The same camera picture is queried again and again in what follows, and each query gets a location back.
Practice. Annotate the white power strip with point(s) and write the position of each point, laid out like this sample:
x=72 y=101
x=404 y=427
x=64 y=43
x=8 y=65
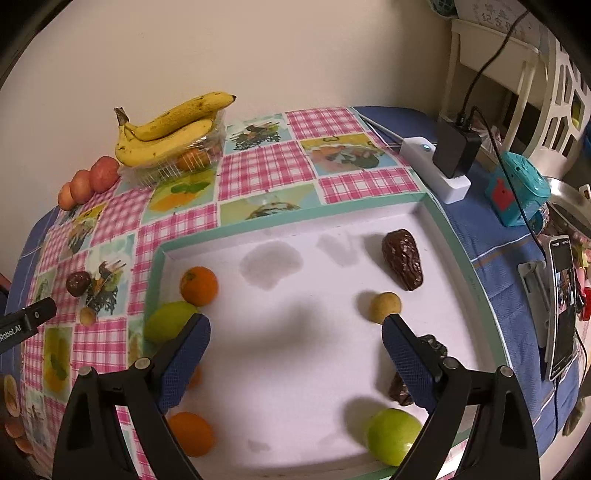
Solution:
x=450 y=189

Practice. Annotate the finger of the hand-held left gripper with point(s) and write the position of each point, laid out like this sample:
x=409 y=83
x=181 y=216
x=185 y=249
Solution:
x=39 y=314

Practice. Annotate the dark purple passion fruit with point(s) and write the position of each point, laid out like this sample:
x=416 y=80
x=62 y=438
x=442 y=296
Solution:
x=77 y=283

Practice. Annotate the metal basin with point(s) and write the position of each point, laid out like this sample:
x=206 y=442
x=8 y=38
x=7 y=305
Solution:
x=570 y=196

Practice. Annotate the black smartphone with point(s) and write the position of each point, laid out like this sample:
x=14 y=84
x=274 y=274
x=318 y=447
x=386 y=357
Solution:
x=561 y=314

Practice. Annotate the yellow banana bunch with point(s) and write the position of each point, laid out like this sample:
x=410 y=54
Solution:
x=161 y=145

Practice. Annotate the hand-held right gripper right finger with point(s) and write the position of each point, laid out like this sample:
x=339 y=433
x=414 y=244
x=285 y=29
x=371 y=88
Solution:
x=411 y=364

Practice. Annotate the orange tangerine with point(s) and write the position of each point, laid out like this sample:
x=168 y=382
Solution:
x=196 y=376
x=198 y=286
x=191 y=434
x=194 y=160

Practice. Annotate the white lattice plastic chair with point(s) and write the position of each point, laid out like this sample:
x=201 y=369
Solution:
x=556 y=92

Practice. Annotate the white tray with teal rim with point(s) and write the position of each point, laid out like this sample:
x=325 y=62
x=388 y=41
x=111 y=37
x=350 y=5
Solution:
x=300 y=369

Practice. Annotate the black power adapter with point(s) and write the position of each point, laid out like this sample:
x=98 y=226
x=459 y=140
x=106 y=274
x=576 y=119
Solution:
x=455 y=147

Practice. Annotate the green jujube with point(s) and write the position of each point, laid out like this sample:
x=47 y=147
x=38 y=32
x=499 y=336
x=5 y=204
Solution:
x=392 y=436
x=168 y=321

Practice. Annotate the grey phone stand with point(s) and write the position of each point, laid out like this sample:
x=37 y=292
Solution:
x=535 y=295

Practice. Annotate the clear plastic clamshell box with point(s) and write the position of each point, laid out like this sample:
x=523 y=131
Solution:
x=152 y=177

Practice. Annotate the white wooden rack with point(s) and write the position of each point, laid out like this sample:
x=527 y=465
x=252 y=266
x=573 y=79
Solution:
x=528 y=69

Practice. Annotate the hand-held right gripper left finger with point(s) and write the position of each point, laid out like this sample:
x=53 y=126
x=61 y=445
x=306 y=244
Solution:
x=184 y=364

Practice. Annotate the teal toy box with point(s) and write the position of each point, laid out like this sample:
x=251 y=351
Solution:
x=521 y=184

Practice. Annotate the pink checkered printed tablecloth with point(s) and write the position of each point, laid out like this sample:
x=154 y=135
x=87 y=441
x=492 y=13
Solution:
x=258 y=170

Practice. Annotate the dark brown date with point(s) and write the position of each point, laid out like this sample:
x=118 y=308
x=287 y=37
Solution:
x=402 y=265
x=400 y=392

